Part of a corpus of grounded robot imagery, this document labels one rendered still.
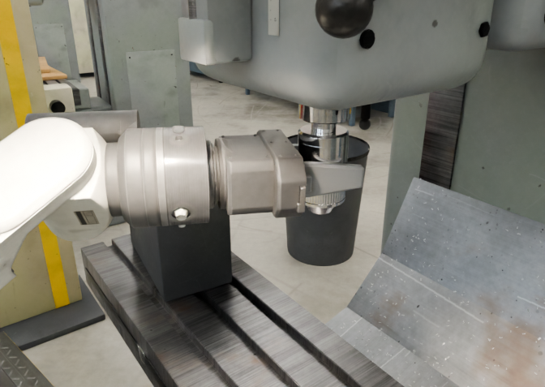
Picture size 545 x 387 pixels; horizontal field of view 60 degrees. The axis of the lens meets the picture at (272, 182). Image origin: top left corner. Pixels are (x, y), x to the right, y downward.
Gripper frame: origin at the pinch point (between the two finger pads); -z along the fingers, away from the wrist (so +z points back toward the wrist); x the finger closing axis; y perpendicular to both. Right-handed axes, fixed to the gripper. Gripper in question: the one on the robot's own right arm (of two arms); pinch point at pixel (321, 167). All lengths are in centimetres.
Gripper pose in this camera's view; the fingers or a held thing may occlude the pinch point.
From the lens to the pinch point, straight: 45.3
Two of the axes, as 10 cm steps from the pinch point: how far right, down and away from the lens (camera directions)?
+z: -9.8, 0.6, -1.9
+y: -0.1, 9.3, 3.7
